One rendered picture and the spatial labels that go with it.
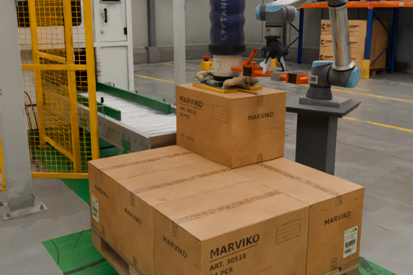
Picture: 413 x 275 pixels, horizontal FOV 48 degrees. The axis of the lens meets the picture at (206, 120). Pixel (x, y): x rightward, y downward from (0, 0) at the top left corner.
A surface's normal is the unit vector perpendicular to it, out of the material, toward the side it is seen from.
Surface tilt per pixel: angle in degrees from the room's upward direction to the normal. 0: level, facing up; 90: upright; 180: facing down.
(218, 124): 90
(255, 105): 90
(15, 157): 90
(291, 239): 90
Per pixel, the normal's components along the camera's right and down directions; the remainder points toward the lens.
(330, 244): 0.57, 0.18
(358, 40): -0.78, 0.11
